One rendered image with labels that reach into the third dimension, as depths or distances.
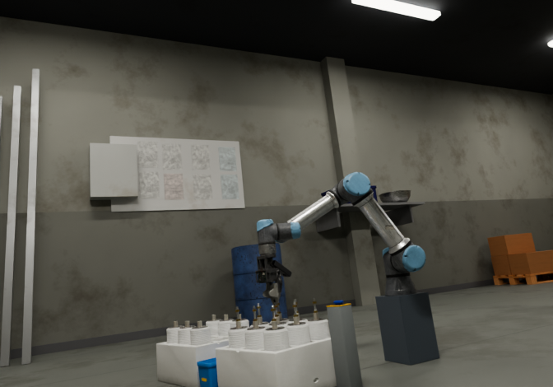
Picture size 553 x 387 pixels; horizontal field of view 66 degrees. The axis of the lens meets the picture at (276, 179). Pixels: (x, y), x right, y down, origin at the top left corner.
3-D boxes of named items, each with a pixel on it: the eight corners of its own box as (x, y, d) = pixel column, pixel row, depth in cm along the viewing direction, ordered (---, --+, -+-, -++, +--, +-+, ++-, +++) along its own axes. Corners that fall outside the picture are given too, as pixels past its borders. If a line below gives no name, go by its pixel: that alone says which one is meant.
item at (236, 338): (242, 377, 173) (238, 329, 177) (226, 375, 179) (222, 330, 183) (258, 371, 180) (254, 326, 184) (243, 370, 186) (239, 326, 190)
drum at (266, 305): (272, 319, 479) (265, 246, 497) (299, 320, 434) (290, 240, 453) (228, 326, 451) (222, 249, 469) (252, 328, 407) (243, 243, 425)
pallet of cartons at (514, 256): (541, 277, 679) (530, 234, 694) (601, 275, 599) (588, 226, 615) (488, 286, 630) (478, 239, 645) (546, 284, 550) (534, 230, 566)
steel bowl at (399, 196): (397, 207, 587) (396, 196, 590) (420, 201, 551) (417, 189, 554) (374, 208, 569) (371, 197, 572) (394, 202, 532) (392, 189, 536)
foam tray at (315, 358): (286, 372, 204) (282, 333, 208) (350, 380, 176) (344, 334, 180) (218, 393, 178) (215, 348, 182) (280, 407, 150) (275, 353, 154)
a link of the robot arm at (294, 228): (295, 223, 202) (271, 225, 200) (300, 220, 191) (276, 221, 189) (296, 240, 200) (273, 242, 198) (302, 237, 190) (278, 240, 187)
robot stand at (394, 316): (413, 354, 215) (402, 292, 222) (439, 358, 199) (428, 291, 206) (384, 361, 207) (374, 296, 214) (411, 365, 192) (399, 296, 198)
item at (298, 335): (290, 375, 166) (285, 327, 170) (290, 370, 175) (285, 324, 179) (314, 373, 166) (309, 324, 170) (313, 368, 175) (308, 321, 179)
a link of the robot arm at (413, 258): (417, 263, 209) (349, 173, 214) (434, 260, 195) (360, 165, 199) (400, 277, 206) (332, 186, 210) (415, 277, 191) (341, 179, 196)
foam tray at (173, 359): (221, 364, 243) (219, 331, 247) (265, 370, 216) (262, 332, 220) (157, 380, 218) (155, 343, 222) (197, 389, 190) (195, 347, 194)
